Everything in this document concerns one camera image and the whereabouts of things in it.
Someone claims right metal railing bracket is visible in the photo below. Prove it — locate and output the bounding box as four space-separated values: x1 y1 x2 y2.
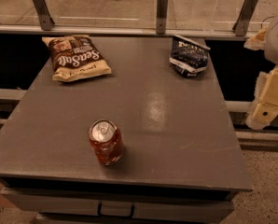
232 0 258 36

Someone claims left metal railing bracket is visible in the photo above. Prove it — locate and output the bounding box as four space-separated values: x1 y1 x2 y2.
32 0 55 31

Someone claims black drawer handle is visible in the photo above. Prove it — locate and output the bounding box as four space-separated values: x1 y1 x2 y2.
97 202 134 218

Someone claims grey cabinet with drawers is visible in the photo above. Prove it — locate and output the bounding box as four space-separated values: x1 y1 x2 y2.
0 37 252 224

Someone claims brown sea salt chip bag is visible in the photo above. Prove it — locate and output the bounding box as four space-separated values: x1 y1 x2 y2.
42 35 112 82

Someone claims blue chip bag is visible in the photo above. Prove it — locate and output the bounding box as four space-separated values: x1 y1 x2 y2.
169 35 210 77

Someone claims glass railing panel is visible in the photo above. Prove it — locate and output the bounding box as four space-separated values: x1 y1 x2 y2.
0 0 278 33

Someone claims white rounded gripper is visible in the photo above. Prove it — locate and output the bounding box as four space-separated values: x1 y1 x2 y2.
243 14 278 130

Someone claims middle metal railing bracket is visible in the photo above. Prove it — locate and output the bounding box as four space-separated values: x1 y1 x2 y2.
156 0 168 35

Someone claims red coke can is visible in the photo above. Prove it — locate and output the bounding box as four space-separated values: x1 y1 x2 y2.
89 119 124 166

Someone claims metal railing bracket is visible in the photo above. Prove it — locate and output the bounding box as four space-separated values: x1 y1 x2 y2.
232 0 258 36
32 0 55 31
156 0 168 35

